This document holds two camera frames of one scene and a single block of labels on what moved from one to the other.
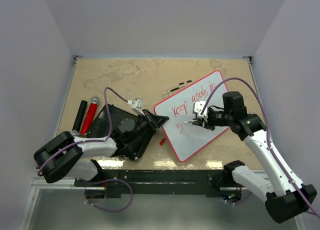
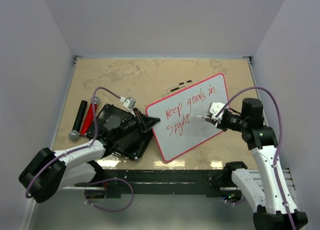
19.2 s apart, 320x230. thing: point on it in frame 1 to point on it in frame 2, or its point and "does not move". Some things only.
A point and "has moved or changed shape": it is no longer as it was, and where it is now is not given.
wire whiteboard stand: [173, 89] does not move
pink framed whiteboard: [186, 138] has moved or changed shape
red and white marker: [188, 122] has moved or changed shape
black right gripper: [206, 124] to [219, 125]
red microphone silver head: [94, 102] does not move
